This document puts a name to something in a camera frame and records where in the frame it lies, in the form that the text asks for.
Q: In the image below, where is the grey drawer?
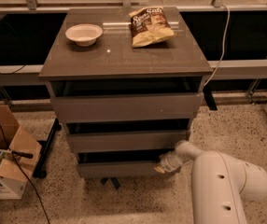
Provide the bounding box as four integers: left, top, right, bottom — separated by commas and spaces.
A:
66, 130, 190, 153
50, 94, 203, 123
76, 148, 182, 179

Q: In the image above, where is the grey drawer cabinet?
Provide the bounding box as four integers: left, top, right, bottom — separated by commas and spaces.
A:
38, 6, 214, 190

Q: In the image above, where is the grey top drawer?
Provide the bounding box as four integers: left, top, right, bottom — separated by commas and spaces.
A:
50, 94, 203, 123

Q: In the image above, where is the black handled tool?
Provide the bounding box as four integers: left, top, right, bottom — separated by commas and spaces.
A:
0, 149, 34, 159

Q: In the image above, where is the yellow brown chip bag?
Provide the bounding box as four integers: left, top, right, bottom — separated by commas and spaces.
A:
129, 7, 175, 48

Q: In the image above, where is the white cable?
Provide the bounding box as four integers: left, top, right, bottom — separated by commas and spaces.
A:
204, 4, 232, 88

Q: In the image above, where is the black cable on floor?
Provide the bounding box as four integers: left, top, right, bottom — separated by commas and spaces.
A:
0, 103, 51, 224

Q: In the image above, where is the black stand leg left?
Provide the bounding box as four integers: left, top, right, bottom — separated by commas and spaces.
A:
33, 119, 62, 179

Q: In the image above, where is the white bowl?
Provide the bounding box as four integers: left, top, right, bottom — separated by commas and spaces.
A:
65, 24, 103, 47

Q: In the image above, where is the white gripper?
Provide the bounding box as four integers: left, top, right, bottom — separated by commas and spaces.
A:
154, 150, 183, 174

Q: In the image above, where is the grey bottom drawer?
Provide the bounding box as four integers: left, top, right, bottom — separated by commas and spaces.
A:
76, 148, 182, 179

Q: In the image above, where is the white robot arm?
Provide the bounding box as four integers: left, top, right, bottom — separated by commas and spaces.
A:
155, 141, 267, 224

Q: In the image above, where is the open cardboard box left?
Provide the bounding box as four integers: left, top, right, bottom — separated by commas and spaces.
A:
0, 105, 41, 200

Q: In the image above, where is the grey middle drawer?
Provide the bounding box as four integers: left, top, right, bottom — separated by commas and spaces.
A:
66, 130, 190, 153

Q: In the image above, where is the black stand leg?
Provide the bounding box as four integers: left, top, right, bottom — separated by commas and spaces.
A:
203, 86, 218, 111
33, 119, 62, 179

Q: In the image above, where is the black stand leg right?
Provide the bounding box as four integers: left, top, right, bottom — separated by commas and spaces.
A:
203, 86, 218, 111

